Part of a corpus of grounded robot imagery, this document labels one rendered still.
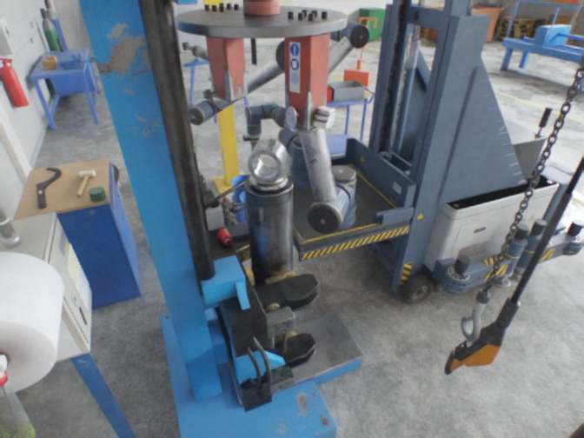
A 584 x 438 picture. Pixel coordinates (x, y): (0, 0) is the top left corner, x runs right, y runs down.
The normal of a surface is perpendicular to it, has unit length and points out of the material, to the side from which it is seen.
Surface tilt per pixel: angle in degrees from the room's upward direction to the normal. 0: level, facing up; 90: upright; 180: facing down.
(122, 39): 90
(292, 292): 0
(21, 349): 90
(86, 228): 90
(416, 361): 0
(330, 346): 0
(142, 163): 90
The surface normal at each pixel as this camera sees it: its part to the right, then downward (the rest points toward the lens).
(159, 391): 0.00, -0.81
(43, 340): 0.39, 0.54
